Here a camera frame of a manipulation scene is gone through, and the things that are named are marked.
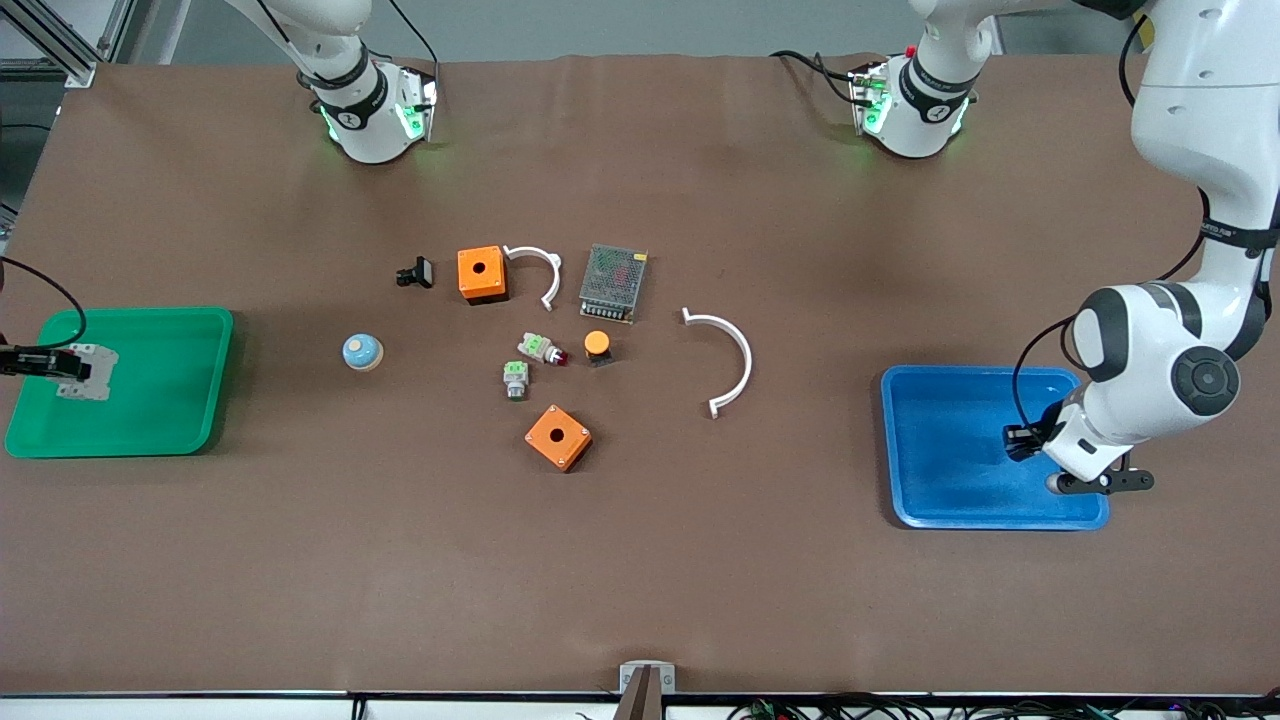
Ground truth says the green white red indicator switch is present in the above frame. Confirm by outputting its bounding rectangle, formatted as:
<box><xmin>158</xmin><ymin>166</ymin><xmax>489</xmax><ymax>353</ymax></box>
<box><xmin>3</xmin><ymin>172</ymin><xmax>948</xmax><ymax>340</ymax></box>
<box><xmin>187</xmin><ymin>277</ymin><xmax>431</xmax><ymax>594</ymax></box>
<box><xmin>517</xmin><ymin>332</ymin><xmax>570</xmax><ymax>367</ymax></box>

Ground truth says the green plastic tray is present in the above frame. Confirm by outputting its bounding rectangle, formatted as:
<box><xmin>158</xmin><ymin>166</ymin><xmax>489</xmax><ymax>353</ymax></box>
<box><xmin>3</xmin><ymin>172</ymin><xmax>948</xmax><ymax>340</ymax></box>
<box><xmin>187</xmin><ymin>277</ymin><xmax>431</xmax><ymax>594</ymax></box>
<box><xmin>5</xmin><ymin>307</ymin><xmax>236</xmax><ymax>460</ymax></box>

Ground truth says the metal mesh power supply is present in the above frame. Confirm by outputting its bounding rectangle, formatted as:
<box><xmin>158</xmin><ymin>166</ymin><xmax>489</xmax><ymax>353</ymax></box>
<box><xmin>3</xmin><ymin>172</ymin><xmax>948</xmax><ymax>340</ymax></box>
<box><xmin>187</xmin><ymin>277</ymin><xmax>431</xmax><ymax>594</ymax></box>
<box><xmin>578</xmin><ymin>243</ymin><xmax>649</xmax><ymax>325</ymax></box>

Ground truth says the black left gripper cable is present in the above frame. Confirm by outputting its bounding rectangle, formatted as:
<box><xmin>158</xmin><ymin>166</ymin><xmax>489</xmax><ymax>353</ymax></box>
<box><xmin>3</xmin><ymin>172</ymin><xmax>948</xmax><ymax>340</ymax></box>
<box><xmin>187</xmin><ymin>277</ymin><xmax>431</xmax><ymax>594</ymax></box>
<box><xmin>1011</xmin><ymin>14</ymin><xmax>1213</xmax><ymax>433</ymax></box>

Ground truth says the orange button box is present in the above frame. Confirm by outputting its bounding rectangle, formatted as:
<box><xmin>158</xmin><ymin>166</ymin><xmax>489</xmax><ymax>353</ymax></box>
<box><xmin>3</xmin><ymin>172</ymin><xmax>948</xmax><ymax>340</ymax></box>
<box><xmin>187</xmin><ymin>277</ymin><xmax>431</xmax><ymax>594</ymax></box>
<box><xmin>457</xmin><ymin>246</ymin><xmax>509</xmax><ymax>306</ymax></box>
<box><xmin>524</xmin><ymin>404</ymin><xmax>593</xmax><ymax>473</ymax></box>

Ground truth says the black left arm base cable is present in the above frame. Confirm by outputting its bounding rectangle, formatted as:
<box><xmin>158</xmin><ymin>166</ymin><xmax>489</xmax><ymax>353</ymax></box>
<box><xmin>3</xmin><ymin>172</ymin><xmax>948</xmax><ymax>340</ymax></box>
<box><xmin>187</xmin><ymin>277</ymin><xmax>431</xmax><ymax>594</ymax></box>
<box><xmin>769</xmin><ymin>49</ymin><xmax>863</xmax><ymax>107</ymax></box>

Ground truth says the white red circuit breaker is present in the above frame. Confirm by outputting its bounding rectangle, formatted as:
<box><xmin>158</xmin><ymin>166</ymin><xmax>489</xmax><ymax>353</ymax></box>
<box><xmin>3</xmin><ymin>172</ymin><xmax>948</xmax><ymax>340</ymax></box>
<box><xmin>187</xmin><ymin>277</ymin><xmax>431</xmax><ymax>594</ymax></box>
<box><xmin>56</xmin><ymin>343</ymin><xmax>120</xmax><ymax>403</ymax></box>

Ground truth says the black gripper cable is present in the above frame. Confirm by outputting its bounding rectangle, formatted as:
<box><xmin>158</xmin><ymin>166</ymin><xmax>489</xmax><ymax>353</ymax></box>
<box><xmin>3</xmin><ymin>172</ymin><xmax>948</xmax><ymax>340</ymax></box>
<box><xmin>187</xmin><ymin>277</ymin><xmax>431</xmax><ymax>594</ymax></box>
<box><xmin>0</xmin><ymin>256</ymin><xmax>89</xmax><ymax>351</ymax></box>
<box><xmin>1011</xmin><ymin>14</ymin><xmax>1213</xmax><ymax>433</ymax></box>

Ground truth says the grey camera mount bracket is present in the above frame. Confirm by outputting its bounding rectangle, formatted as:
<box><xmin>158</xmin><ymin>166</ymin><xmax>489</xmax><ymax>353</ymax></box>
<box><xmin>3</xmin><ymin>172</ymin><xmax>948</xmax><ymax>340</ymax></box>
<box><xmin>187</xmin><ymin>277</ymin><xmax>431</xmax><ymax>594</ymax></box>
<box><xmin>619</xmin><ymin>660</ymin><xmax>677</xmax><ymax>720</ymax></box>

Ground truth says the black right arm base cable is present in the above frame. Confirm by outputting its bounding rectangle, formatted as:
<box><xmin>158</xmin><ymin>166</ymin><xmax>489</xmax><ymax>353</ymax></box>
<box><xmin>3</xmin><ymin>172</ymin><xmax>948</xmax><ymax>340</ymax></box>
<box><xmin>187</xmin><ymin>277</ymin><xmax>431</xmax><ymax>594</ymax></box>
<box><xmin>386</xmin><ymin>0</ymin><xmax>442</xmax><ymax>93</ymax></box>

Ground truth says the blue plastic tray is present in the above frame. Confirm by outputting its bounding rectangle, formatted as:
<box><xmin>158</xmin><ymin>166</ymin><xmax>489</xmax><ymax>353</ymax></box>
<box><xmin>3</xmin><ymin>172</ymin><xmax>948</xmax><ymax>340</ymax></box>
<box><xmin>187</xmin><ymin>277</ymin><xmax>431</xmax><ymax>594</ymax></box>
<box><xmin>880</xmin><ymin>365</ymin><xmax>1111</xmax><ymax>531</ymax></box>

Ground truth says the large white pipe clamp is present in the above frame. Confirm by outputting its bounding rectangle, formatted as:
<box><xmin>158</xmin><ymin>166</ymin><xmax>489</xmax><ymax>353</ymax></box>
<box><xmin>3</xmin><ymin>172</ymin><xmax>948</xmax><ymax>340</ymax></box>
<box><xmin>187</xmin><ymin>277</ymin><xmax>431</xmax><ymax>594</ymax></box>
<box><xmin>681</xmin><ymin>307</ymin><xmax>754</xmax><ymax>420</ymax></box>

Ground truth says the black cable bundle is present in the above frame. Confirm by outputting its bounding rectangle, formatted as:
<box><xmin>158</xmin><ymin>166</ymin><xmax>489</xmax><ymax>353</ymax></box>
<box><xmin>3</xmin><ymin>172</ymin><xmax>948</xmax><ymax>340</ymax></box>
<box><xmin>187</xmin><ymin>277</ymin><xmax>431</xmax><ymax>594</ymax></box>
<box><xmin>728</xmin><ymin>693</ymin><xmax>1280</xmax><ymax>720</ymax></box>

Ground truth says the small white pipe clamp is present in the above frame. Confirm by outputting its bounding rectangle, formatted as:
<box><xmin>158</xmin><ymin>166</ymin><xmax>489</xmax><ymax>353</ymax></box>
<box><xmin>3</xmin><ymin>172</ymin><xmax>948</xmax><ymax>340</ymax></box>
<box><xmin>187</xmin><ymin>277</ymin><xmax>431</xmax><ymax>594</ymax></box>
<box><xmin>503</xmin><ymin>244</ymin><xmax>563</xmax><ymax>313</ymax></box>

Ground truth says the black arm base cable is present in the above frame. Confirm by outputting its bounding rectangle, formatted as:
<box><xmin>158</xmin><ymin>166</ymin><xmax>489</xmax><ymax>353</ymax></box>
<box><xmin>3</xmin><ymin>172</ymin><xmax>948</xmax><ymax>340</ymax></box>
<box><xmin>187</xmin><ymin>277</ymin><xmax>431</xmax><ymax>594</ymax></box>
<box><xmin>769</xmin><ymin>49</ymin><xmax>863</xmax><ymax>107</ymax></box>
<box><xmin>386</xmin><ymin>0</ymin><xmax>442</xmax><ymax>93</ymax></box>

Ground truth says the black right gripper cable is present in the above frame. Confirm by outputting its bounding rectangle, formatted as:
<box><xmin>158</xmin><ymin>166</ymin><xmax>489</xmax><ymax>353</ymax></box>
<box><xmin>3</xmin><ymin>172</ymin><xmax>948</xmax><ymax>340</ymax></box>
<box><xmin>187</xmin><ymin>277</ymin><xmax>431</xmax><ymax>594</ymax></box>
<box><xmin>0</xmin><ymin>256</ymin><xmax>89</xmax><ymax>351</ymax></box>

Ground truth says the brown table mat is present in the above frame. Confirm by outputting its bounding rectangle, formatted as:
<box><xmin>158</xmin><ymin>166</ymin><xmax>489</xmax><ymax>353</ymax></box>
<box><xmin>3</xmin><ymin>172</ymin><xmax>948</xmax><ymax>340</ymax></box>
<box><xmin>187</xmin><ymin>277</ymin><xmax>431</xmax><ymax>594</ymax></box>
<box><xmin>0</xmin><ymin>52</ymin><xmax>1280</xmax><ymax>697</ymax></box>

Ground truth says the aluminium frame profile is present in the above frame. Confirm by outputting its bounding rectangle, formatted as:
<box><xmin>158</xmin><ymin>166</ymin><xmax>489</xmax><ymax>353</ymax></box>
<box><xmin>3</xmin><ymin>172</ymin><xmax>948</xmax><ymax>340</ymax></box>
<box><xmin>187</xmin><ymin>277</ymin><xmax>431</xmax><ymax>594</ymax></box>
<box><xmin>0</xmin><ymin>0</ymin><xmax>138</xmax><ymax>89</ymax></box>

